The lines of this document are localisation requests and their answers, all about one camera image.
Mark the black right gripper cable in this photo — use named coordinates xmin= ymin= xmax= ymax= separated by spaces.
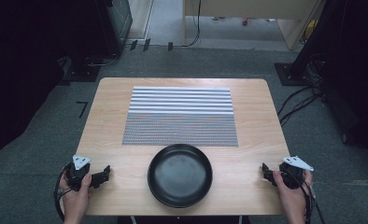
xmin=285 ymin=167 xmax=326 ymax=224

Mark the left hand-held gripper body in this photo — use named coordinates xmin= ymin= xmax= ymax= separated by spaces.
xmin=64 ymin=154 xmax=92 ymax=191

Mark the yellow object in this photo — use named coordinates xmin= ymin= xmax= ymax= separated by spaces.
xmin=303 ymin=19 xmax=318 ymax=43

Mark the dark equipment cabinet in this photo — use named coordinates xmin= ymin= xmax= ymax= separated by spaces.
xmin=94 ymin=0 xmax=134 ymax=57

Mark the person's right hand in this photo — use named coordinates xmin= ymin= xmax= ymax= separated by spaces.
xmin=272 ymin=170 xmax=314 ymax=219

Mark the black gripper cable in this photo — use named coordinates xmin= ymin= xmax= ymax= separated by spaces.
xmin=285 ymin=167 xmax=326 ymax=224
xmin=53 ymin=162 xmax=73 ymax=222

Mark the thin black hanging cable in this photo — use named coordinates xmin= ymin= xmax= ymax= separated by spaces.
xmin=172 ymin=0 xmax=203 ymax=49

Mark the black floor cable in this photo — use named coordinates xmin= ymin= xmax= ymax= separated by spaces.
xmin=276 ymin=85 xmax=317 ymax=117
xmin=278 ymin=92 xmax=322 ymax=127

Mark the person's left hand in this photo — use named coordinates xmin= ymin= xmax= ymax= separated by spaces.
xmin=58 ymin=173 xmax=93 ymax=220

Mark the black stand base plate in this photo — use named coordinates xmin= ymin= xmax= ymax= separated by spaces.
xmin=274 ymin=62 xmax=314 ymax=87
xmin=62 ymin=55 xmax=103 ymax=83

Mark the grey striped placemat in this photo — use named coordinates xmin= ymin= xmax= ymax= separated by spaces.
xmin=121 ymin=85 xmax=239 ymax=147

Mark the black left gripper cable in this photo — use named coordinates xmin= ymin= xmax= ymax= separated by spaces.
xmin=53 ymin=162 xmax=73 ymax=222

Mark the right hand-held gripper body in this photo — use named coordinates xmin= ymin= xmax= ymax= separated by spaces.
xmin=278 ymin=155 xmax=315 ymax=190

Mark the black round plate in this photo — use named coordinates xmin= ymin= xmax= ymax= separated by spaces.
xmin=147 ymin=143 xmax=214 ymax=209

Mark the light wooden desk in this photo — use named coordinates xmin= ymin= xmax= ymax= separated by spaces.
xmin=181 ymin=0 xmax=325 ymax=50

